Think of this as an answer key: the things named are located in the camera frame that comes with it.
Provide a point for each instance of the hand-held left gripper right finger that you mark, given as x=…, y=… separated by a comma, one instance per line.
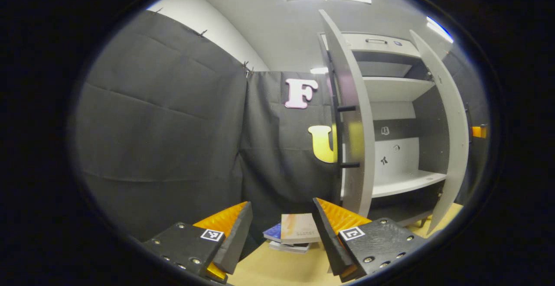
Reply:
x=331, y=242

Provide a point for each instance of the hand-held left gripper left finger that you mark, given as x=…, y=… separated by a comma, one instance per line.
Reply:
x=236, y=238

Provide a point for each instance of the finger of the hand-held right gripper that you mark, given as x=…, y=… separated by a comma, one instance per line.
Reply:
x=479, y=131

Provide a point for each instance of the grey cabinet door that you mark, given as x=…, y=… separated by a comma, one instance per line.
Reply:
x=455, y=125
x=353, y=104

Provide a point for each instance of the grey cabinet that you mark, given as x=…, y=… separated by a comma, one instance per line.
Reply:
x=394, y=89

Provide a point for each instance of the tan book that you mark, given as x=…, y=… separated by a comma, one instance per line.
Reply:
x=299, y=229

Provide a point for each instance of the blue book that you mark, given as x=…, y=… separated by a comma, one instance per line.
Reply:
x=273, y=233

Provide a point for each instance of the grey book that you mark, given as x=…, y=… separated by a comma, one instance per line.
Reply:
x=288, y=247

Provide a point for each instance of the small ceiling light panel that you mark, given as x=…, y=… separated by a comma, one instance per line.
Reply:
x=440, y=29
x=319, y=70

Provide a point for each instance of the black backdrop cloth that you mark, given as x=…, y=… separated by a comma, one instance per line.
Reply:
x=164, y=138

